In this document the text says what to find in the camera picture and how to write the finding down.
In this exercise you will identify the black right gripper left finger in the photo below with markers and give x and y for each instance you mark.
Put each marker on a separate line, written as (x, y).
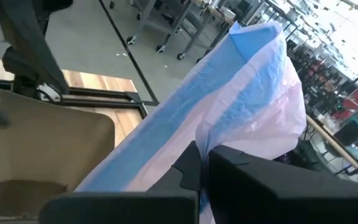
(120, 208)

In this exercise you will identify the grey plastic trash bin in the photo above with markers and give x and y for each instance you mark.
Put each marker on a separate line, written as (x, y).
(42, 146)

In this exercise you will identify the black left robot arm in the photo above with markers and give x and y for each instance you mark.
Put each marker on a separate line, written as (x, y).
(26, 37)

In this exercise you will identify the grey metal wheeled cart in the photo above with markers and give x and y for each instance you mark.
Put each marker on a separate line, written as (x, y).
(172, 18)

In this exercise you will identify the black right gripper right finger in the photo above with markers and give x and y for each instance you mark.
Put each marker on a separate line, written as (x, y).
(291, 199)

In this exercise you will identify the black aluminium rail frame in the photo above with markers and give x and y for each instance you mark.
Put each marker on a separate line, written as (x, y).
(110, 104)

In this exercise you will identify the pink trash bag blue hem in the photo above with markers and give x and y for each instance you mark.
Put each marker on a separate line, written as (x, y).
(244, 93)

